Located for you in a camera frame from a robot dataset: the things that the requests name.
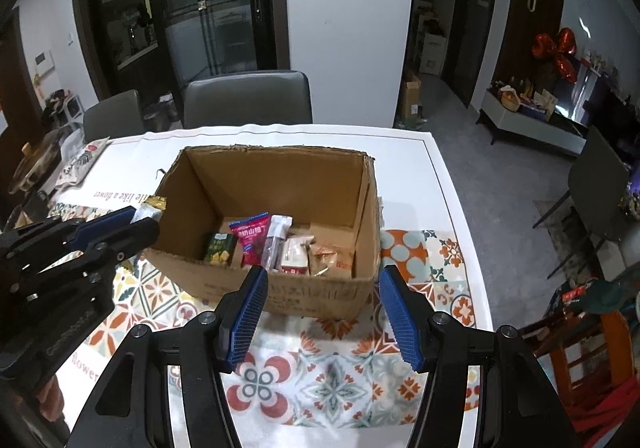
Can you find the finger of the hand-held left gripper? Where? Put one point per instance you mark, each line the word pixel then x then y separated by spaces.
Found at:
pixel 132 240
pixel 102 228

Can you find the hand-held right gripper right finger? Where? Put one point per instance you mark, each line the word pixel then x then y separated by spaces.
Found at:
pixel 402 320

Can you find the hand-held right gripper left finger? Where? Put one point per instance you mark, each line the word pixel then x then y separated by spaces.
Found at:
pixel 245 323

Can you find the gold white snack packet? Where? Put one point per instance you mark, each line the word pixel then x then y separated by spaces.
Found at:
pixel 150 209

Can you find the green snack packet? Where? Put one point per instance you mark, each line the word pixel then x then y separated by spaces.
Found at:
pixel 220 250

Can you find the white red snack packet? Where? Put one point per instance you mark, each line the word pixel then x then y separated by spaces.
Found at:
pixel 296 255

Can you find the clear white snack packet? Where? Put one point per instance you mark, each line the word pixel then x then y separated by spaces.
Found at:
pixel 276 240

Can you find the brown biscuit packet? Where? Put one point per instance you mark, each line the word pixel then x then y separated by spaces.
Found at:
pixel 330 258

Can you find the person's left hand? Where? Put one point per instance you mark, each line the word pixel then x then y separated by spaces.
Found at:
pixel 50 398

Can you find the white patterned snack bag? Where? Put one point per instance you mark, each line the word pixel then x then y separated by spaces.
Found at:
pixel 80 165

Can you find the patterned tile tablecloth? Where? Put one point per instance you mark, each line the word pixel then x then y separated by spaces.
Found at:
pixel 320 378

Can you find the cooking pot with lid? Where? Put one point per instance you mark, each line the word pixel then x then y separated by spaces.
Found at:
pixel 37 160

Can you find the small grey chair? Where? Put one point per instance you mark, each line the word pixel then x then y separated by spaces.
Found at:
pixel 112 115

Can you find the wide grey chair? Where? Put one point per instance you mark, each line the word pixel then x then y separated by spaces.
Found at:
pixel 247 98

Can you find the orange wooden chair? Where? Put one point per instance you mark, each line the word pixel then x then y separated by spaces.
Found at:
pixel 585 348

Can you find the small brown cardboard box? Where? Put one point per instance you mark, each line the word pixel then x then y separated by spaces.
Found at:
pixel 410 98

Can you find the red cloth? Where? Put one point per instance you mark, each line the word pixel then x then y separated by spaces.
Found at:
pixel 610 408

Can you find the grey tv cabinet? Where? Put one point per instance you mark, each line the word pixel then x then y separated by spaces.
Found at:
pixel 530 125

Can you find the dark grey chair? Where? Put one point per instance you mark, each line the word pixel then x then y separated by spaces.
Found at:
pixel 597 188

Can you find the glass sliding door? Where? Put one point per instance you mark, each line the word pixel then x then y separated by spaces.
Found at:
pixel 220 3

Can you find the white cardboard box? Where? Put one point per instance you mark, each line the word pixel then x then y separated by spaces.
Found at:
pixel 433 54

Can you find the television screen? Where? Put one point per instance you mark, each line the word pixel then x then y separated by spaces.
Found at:
pixel 582 88

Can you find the red foil balloons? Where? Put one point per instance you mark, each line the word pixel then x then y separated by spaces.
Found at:
pixel 555 50

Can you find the dark wooden door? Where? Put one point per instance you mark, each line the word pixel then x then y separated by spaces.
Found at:
pixel 472 18

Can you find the white wall panel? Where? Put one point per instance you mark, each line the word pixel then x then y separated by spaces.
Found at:
pixel 44 62

